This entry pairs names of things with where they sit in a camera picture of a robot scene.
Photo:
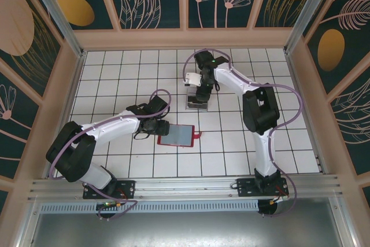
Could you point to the red card holder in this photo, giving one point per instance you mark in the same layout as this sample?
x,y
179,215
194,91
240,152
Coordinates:
x,y
176,135

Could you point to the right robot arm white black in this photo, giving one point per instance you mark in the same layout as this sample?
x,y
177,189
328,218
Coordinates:
x,y
231,77

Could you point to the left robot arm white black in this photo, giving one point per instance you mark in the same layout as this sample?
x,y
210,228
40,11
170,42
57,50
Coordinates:
x,y
110,129

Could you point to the clear acrylic card tray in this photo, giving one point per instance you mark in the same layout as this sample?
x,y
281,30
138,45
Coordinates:
x,y
196,110

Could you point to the grey metal sheet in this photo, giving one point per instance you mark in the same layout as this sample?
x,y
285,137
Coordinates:
x,y
185,229

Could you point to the orange oval fern art panel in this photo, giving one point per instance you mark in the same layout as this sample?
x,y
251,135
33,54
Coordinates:
x,y
332,50

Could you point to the single flower art panel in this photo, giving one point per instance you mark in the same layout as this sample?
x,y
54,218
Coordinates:
x,y
14,114

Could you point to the fern leaves art panel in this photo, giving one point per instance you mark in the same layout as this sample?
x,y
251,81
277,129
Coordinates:
x,y
352,119

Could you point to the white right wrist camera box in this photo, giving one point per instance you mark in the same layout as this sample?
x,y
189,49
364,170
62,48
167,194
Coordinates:
x,y
192,78

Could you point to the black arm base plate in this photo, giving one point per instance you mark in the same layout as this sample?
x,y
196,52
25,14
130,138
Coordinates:
x,y
127,189
245,187

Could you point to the aluminium mounting rail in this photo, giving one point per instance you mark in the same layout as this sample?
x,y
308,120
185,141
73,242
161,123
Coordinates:
x,y
188,186

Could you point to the aluminium floor edge rail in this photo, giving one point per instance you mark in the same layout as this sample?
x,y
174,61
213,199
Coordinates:
x,y
66,114
306,114

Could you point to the aluminium frame post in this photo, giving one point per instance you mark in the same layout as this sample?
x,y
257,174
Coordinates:
x,y
57,18
303,12

